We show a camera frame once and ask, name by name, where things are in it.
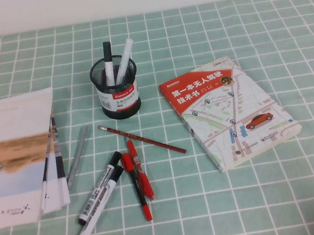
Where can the black mesh pen holder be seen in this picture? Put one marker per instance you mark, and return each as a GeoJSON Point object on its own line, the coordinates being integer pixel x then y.
{"type": "Point", "coordinates": [118, 105]}

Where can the red gel pen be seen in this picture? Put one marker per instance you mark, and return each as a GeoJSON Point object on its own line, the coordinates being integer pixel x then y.
{"type": "Point", "coordinates": [139, 170]}

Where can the white pen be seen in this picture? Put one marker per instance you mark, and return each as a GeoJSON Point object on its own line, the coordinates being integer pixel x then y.
{"type": "Point", "coordinates": [123, 60]}

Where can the black pen with red caps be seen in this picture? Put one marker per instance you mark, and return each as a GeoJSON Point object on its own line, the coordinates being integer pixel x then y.
{"type": "Point", "coordinates": [138, 188]}

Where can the grey pen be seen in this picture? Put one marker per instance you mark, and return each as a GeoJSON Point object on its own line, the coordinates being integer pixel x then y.
{"type": "Point", "coordinates": [77, 156]}

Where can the red pencil with eraser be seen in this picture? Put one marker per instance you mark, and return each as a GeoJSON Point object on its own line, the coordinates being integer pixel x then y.
{"type": "Point", "coordinates": [142, 138]}

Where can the self-driving book with map cover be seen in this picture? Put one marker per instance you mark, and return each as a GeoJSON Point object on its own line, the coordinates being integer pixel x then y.
{"type": "Point", "coordinates": [230, 115]}

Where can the black capped whiteboard marker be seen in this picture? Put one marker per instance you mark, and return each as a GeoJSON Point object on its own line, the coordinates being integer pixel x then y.
{"type": "Point", "coordinates": [108, 59]}
{"type": "Point", "coordinates": [102, 184]}
{"type": "Point", "coordinates": [99, 208]}

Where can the white brochure with black stripe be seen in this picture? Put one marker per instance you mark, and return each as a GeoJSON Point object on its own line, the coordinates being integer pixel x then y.
{"type": "Point", "coordinates": [58, 155]}

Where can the green checked tablecloth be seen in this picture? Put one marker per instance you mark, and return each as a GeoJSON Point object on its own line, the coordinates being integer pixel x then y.
{"type": "Point", "coordinates": [246, 198]}

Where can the white brochure with small logo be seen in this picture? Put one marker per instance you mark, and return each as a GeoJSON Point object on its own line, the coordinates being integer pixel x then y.
{"type": "Point", "coordinates": [48, 195]}

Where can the AgileX brochure with desert photo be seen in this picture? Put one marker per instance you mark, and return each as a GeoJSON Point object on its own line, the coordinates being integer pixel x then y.
{"type": "Point", "coordinates": [5, 131]}

